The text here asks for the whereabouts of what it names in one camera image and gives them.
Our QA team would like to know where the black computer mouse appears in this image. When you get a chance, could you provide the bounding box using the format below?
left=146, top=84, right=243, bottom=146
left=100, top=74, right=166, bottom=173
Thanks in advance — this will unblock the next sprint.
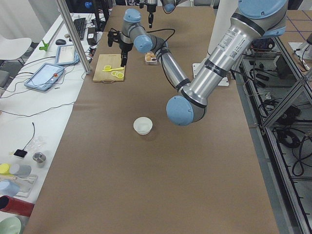
left=55, top=39, right=66, bottom=45

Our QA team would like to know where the wooden cutting board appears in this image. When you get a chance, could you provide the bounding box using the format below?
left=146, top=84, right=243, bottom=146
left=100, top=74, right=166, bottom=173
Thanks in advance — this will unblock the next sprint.
left=93, top=54, right=125, bottom=83

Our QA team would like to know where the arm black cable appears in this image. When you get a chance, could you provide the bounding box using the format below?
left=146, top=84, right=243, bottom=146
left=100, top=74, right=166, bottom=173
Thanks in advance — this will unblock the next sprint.
left=145, top=28, right=193, bottom=86

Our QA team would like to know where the white chair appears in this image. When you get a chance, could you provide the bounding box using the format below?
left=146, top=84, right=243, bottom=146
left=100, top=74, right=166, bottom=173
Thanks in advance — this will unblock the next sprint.
left=0, top=35, right=32, bottom=67

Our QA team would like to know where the near blue teach pendant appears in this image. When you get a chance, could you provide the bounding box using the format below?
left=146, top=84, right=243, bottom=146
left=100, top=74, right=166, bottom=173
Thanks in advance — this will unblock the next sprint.
left=24, top=63, right=65, bottom=92

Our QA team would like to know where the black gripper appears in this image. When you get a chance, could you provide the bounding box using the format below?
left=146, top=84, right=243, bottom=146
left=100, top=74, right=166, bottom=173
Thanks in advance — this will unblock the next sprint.
left=146, top=3, right=156, bottom=28
left=119, top=41, right=133, bottom=67

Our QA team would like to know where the far blue teach pendant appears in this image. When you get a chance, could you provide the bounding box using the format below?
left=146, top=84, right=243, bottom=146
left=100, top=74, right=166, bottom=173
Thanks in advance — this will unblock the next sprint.
left=55, top=45, right=79, bottom=65

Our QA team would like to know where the clear cup tray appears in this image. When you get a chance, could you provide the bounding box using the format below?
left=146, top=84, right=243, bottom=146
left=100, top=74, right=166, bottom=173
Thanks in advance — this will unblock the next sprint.
left=13, top=175, right=38, bottom=198

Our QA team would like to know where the black keyboard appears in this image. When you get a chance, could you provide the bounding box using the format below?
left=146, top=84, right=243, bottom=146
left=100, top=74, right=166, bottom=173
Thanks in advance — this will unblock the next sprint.
left=73, top=18, right=86, bottom=40

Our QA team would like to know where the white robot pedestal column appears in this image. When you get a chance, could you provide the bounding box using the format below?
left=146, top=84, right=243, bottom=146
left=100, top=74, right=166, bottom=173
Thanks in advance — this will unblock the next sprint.
left=192, top=0, right=244, bottom=87

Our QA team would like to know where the blue teach pendant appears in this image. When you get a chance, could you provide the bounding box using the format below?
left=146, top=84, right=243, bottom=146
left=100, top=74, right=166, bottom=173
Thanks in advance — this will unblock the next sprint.
left=24, top=63, right=65, bottom=92
left=55, top=45, right=79, bottom=65

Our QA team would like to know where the small black square pad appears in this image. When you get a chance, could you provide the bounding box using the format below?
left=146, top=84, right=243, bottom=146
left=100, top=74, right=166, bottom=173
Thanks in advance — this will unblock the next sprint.
left=13, top=149, right=28, bottom=158

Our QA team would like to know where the black power adapter box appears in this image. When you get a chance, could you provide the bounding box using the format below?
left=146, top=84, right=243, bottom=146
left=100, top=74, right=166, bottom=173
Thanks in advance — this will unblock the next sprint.
left=87, top=27, right=97, bottom=45

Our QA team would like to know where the white ceramic bowl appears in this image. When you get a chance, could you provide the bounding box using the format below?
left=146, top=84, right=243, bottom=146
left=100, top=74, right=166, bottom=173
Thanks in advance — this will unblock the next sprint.
left=133, top=117, right=153, bottom=135

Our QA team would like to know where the yellow plastic cup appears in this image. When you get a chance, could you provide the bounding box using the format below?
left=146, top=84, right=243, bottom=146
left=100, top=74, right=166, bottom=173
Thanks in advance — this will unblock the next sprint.
left=0, top=163, right=11, bottom=175

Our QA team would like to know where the grey plastic cup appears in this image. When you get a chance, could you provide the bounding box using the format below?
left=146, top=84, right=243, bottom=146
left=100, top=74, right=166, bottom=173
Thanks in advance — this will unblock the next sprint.
left=9, top=164, right=32, bottom=178

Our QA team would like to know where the green clamp tool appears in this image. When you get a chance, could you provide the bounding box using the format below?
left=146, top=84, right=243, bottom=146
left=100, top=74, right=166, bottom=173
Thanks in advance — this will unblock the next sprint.
left=39, top=40, right=50, bottom=51

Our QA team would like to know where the clear plastic egg box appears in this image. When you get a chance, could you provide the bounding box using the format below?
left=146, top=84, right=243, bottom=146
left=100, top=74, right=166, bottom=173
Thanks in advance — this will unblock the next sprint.
left=144, top=51, right=158, bottom=65

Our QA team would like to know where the pale green bowl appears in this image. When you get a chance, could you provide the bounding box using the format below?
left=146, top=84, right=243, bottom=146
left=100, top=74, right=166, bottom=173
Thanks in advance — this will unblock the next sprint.
left=0, top=217, right=22, bottom=234

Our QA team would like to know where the red cylinder bottle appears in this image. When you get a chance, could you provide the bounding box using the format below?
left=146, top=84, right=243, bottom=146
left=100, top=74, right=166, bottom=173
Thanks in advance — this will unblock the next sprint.
left=0, top=195, right=35, bottom=217

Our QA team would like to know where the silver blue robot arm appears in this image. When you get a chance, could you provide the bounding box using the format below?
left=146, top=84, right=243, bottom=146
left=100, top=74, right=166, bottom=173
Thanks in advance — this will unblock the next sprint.
left=118, top=0, right=288, bottom=126
left=141, top=0, right=183, bottom=29

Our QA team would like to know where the light blue plastic cup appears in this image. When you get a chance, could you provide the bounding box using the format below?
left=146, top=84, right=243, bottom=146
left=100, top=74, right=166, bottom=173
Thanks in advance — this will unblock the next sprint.
left=0, top=180, right=20, bottom=196

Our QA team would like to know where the yellow plastic knife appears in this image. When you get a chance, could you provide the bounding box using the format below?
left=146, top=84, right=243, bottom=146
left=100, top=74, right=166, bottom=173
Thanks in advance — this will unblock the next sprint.
left=110, top=67, right=124, bottom=72

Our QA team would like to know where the aluminium frame post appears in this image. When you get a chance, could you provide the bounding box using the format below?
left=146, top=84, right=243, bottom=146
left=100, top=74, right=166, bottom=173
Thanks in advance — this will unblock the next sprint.
left=55, top=0, right=92, bottom=75

